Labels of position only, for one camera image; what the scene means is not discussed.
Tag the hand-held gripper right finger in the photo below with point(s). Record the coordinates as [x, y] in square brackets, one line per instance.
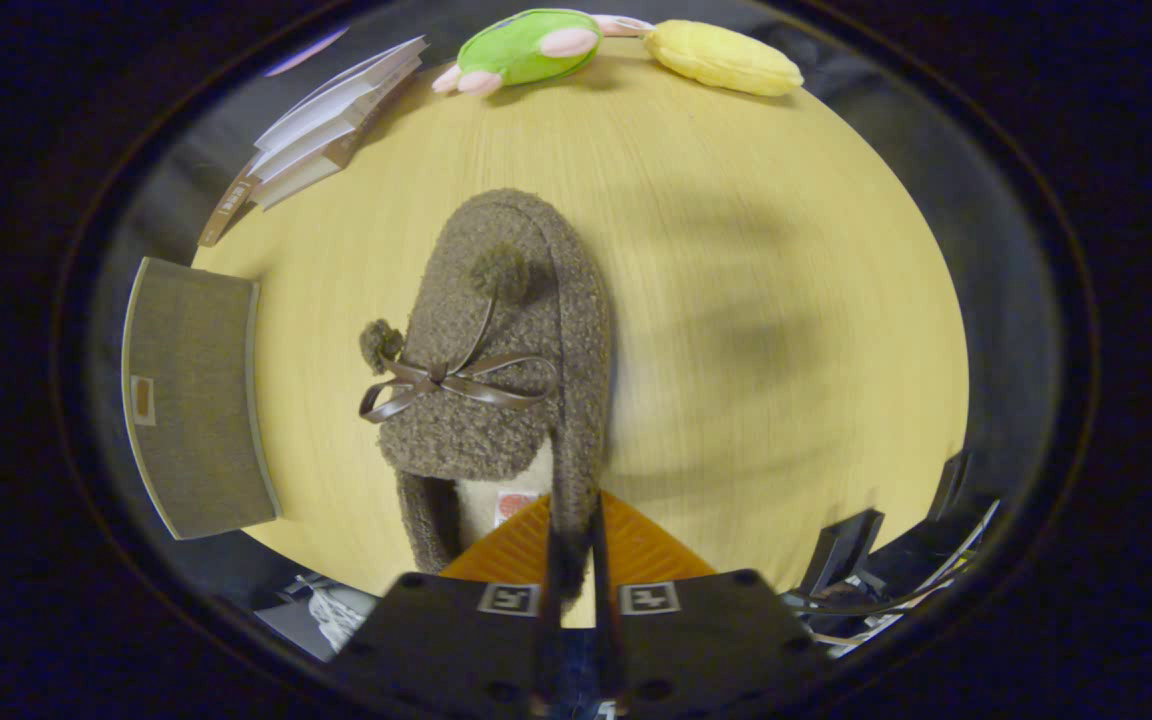
[716, 640]

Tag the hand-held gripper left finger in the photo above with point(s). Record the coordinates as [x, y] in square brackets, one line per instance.
[436, 640]

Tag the brown fuzzy shoe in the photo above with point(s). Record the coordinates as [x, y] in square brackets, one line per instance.
[496, 330]

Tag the grey-brown fabric storage box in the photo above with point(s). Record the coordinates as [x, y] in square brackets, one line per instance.
[196, 400]

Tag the white book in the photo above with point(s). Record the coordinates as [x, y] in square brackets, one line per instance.
[356, 85]
[296, 178]
[321, 135]

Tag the yellow plush toy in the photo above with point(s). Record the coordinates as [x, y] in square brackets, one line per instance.
[726, 58]

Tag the green plush toy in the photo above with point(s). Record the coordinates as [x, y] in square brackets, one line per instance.
[526, 50]

